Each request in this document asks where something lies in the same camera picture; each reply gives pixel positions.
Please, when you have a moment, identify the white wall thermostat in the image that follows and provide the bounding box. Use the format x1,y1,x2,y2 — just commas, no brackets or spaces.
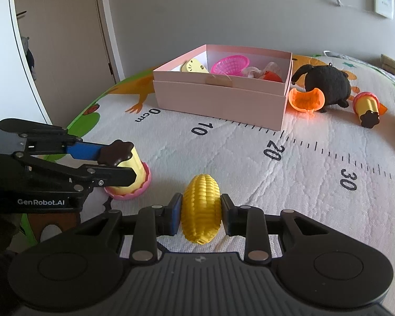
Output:
373,0,395,19

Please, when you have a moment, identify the pink plastic strainer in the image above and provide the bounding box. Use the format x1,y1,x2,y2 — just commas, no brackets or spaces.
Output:
211,55,250,76

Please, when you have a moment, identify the white wall cable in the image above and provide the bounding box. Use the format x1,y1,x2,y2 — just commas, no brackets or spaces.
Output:
334,0,374,9

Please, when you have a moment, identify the orange plastic shell toy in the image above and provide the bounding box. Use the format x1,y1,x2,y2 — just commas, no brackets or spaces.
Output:
289,87,327,116

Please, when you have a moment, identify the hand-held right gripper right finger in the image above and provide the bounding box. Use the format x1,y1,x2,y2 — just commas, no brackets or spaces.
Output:
220,194,327,264

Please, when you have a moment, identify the pink cardboard box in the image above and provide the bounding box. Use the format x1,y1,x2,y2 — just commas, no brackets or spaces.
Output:
153,44,294,131

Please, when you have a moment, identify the grey door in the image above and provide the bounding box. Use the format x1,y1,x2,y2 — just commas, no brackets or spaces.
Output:
11,0,118,126

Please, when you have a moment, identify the grey hanging plush toy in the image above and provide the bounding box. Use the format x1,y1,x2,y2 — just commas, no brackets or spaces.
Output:
20,35,39,80

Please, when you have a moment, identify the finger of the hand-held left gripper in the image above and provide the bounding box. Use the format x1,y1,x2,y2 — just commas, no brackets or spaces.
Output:
15,151,136,191
0,118,102,162

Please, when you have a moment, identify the yellow toy corn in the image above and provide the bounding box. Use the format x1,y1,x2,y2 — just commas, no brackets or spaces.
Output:
181,174,223,245

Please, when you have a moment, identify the black plush toy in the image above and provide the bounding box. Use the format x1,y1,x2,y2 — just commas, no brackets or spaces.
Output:
291,64,353,114

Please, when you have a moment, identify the red plastic toy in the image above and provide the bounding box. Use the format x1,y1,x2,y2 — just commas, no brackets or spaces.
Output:
261,70,284,83

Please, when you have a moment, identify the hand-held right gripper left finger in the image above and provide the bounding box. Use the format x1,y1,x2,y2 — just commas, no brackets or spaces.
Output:
74,192,184,264

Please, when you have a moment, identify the yellow lemon slice toy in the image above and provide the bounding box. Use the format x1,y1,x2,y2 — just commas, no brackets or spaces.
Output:
180,57,210,74

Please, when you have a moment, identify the printed play mat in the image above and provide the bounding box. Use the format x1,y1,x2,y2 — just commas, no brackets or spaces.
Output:
20,51,395,316

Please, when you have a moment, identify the yellow pudding toy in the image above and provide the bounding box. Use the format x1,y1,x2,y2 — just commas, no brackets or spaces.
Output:
352,91,381,129
97,140,151,201

